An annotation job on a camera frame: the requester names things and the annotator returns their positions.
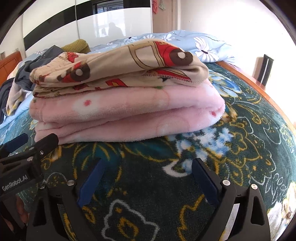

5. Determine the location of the beige car print garment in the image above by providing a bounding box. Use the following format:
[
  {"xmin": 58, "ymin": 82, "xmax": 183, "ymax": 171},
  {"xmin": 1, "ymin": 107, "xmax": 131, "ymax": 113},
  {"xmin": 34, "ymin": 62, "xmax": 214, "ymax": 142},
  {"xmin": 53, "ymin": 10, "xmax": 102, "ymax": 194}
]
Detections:
[{"xmin": 30, "ymin": 39, "xmax": 209, "ymax": 98}]

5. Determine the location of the person's left hand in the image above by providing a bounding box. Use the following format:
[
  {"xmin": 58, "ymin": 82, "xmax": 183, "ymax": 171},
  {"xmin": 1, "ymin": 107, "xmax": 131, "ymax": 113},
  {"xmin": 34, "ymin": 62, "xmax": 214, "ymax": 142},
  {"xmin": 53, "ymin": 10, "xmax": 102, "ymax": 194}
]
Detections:
[{"xmin": 16, "ymin": 196, "xmax": 29, "ymax": 223}]

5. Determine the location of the pale beige yellow garment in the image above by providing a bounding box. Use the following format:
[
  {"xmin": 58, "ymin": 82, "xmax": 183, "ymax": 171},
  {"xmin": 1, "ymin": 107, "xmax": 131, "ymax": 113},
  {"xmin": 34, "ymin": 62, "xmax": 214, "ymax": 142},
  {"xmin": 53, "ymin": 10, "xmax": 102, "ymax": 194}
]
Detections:
[{"xmin": 6, "ymin": 81, "xmax": 31, "ymax": 116}]

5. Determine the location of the dark grey garment pile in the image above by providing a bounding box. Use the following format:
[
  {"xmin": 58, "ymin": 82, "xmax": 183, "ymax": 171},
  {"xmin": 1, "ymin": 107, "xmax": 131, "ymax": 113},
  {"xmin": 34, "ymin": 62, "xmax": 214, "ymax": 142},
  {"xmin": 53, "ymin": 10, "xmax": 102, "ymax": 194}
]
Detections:
[{"xmin": 1, "ymin": 45, "xmax": 63, "ymax": 122}]

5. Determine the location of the orange wooden headboard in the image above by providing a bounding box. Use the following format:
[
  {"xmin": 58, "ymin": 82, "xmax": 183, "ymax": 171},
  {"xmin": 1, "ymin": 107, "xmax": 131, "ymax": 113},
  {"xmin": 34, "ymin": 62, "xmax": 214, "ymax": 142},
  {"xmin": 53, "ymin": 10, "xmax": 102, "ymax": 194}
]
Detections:
[{"xmin": 0, "ymin": 51, "xmax": 22, "ymax": 85}]

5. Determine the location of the teal floral bed blanket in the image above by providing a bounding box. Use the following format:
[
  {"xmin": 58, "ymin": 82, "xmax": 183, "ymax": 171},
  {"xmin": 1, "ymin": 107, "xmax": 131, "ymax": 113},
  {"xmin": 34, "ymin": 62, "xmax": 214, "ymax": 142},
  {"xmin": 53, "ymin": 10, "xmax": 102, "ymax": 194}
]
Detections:
[{"xmin": 0, "ymin": 62, "xmax": 296, "ymax": 241}]

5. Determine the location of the pink fleece folded blanket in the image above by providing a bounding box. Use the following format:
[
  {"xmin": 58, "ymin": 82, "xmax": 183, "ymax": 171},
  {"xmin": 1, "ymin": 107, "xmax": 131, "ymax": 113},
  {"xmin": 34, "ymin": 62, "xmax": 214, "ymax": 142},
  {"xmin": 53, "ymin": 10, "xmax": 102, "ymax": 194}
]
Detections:
[{"xmin": 29, "ymin": 80, "xmax": 225, "ymax": 144}]

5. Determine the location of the olive yellow cloth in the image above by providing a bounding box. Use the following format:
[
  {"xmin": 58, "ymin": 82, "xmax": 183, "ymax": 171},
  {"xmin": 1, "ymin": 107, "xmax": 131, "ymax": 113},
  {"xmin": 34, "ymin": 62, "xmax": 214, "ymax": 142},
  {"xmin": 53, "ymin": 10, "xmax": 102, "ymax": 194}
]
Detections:
[{"xmin": 61, "ymin": 39, "xmax": 91, "ymax": 54}]

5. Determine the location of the white black glossy wardrobe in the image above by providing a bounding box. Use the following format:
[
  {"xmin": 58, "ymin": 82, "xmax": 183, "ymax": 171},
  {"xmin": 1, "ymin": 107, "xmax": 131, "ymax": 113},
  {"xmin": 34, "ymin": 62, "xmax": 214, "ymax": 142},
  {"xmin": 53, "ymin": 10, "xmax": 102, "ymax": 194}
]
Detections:
[{"xmin": 23, "ymin": 0, "xmax": 152, "ymax": 55}]

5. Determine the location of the wooden bed footboard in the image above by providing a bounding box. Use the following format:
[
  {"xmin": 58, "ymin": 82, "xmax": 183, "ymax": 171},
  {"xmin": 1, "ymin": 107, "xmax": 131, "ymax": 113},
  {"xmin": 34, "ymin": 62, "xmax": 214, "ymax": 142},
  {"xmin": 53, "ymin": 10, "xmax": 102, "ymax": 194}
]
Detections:
[{"xmin": 217, "ymin": 60, "xmax": 296, "ymax": 130}]

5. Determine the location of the black white standing object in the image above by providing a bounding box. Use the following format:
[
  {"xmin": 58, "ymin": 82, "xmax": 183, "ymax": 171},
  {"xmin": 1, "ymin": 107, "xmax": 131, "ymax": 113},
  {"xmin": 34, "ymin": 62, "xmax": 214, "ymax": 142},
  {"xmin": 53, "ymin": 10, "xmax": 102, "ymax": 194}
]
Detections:
[{"xmin": 252, "ymin": 54, "xmax": 274, "ymax": 86}]

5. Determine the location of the light blue floral duvet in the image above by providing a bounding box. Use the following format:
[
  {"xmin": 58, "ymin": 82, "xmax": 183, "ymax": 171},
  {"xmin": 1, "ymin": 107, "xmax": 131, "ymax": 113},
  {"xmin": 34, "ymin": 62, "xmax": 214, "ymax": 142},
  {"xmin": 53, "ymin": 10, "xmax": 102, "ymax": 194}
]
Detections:
[{"xmin": 1, "ymin": 30, "xmax": 235, "ymax": 128}]

